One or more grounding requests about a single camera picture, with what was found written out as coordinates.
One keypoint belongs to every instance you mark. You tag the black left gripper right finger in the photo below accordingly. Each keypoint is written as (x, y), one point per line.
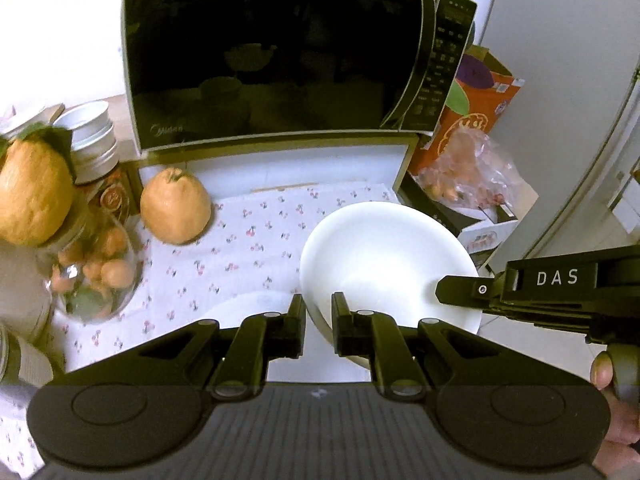
(377, 337)

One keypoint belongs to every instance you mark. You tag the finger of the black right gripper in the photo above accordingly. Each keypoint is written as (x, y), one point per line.
(463, 291)

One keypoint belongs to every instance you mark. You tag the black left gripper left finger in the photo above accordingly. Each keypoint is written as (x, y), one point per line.
(248, 349)

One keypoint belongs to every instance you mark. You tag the white plate with swirl pattern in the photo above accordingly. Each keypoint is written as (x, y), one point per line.
(232, 312)

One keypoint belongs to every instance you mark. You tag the large white bowl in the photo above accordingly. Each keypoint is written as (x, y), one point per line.
(383, 257)

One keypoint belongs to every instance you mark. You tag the person's right hand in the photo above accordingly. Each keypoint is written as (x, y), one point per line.
(617, 450)

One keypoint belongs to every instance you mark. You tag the white water bottle carton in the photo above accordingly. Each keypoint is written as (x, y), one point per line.
(480, 231)

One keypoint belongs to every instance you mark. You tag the cherry print tablecloth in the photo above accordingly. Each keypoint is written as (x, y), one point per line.
(253, 245)

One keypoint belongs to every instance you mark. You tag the plastic bag of fruit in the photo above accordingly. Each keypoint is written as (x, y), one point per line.
(471, 172)

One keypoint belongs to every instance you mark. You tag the large orange citrus on table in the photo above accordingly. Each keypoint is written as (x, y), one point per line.
(175, 207)

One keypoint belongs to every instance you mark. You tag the white wooden shelf stand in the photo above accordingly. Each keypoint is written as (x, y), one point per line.
(242, 167)

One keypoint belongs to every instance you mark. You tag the glass jar with small oranges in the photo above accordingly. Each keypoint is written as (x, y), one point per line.
(88, 265)

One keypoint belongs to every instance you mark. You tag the orange red cardboard box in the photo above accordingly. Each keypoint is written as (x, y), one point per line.
(488, 86)

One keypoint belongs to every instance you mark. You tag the dark jar with paper label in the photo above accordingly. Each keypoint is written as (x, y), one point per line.
(24, 368)

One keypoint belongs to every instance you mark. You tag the white appliance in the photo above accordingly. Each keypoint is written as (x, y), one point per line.
(25, 302)

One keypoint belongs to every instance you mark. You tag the large orange citrus on jar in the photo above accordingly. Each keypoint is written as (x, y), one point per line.
(37, 184)

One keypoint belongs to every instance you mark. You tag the black microwave oven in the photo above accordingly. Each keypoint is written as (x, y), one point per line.
(201, 71)

